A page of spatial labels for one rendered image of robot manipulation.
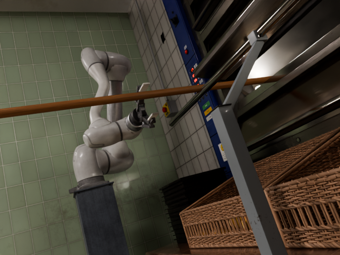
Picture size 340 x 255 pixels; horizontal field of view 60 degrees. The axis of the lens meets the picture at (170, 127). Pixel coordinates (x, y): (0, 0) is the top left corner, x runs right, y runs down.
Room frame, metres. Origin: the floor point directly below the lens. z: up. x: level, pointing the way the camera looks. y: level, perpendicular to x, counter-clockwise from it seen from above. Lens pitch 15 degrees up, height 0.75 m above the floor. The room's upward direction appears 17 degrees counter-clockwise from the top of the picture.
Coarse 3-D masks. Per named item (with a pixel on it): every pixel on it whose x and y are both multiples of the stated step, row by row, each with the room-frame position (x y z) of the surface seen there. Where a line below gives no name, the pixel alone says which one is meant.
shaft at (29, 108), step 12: (216, 84) 1.20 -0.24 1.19; (228, 84) 1.23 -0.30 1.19; (252, 84) 1.31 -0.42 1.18; (108, 96) 0.99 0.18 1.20; (120, 96) 1.01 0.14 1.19; (132, 96) 1.03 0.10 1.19; (144, 96) 1.05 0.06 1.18; (156, 96) 1.08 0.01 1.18; (12, 108) 0.85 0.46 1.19; (24, 108) 0.87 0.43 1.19; (36, 108) 0.88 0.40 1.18; (48, 108) 0.90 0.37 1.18; (60, 108) 0.92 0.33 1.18; (72, 108) 0.95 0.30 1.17
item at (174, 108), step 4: (172, 100) 2.08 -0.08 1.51; (164, 104) 2.10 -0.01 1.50; (168, 104) 2.07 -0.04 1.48; (172, 104) 2.08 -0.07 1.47; (168, 108) 2.07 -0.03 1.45; (172, 108) 2.07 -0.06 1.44; (176, 108) 2.09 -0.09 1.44; (168, 112) 2.08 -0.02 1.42; (172, 112) 2.07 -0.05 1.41; (176, 112) 2.09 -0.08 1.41; (168, 116) 2.13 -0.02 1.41; (172, 116) 2.16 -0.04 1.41
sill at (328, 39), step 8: (328, 32) 0.99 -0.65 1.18; (336, 32) 0.97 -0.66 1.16; (320, 40) 1.02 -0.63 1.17; (328, 40) 1.00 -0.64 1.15; (312, 48) 1.06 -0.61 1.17; (320, 48) 1.04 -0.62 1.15; (304, 56) 1.10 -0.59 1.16; (312, 56) 1.08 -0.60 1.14; (288, 64) 1.17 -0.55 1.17; (296, 64) 1.14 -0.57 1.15; (280, 72) 1.22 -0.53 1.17; (288, 72) 1.19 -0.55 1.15; (272, 80) 1.28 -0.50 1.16; (264, 88) 1.33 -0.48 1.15; (248, 96) 1.43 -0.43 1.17; (256, 96) 1.39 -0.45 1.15; (240, 104) 1.50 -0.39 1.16
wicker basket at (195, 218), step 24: (312, 144) 1.20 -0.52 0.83; (264, 168) 1.47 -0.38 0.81; (288, 168) 0.93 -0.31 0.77; (216, 192) 1.44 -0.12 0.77; (264, 192) 0.87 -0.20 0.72; (192, 216) 1.24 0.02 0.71; (216, 216) 1.09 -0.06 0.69; (240, 216) 0.97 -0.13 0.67; (192, 240) 1.30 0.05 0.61; (216, 240) 1.14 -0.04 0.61; (240, 240) 1.01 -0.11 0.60
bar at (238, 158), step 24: (288, 0) 0.67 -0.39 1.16; (264, 24) 0.76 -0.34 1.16; (240, 48) 0.87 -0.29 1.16; (216, 72) 1.01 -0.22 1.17; (240, 72) 0.75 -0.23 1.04; (216, 120) 0.71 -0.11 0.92; (240, 144) 0.70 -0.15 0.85; (240, 168) 0.69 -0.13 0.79; (240, 192) 0.72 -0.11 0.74; (264, 216) 0.70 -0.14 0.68; (264, 240) 0.70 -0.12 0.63
